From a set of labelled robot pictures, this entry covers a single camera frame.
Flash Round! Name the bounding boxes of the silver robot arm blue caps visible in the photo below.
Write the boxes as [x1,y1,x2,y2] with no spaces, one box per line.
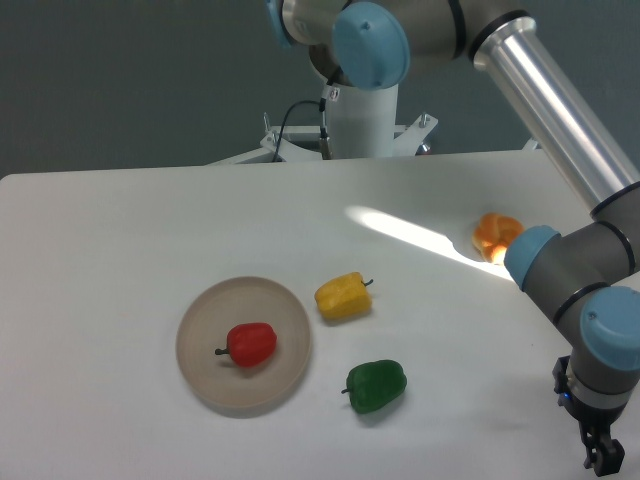
[266,1,639,476]

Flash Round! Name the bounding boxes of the black cable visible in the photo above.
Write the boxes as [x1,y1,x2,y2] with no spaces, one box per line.
[272,67,344,164]

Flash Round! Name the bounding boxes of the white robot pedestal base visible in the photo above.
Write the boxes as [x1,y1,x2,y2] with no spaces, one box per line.
[204,79,540,166]

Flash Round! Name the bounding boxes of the yellow bell pepper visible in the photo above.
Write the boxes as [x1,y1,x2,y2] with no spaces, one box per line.
[314,272,372,320]

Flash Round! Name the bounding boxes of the beige round plate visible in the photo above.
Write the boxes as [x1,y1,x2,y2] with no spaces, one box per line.
[176,277,312,416]

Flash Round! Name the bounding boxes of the red bell pepper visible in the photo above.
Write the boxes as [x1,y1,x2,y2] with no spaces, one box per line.
[214,322,277,368]

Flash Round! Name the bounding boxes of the green bell pepper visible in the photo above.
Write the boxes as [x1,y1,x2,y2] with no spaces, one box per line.
[341,359,407,415]

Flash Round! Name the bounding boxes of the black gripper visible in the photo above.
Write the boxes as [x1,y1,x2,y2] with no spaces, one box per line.
[552,356,625,474]

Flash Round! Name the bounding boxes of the orange bell pepper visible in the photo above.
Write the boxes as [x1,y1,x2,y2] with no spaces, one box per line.
[472,212,524,265]

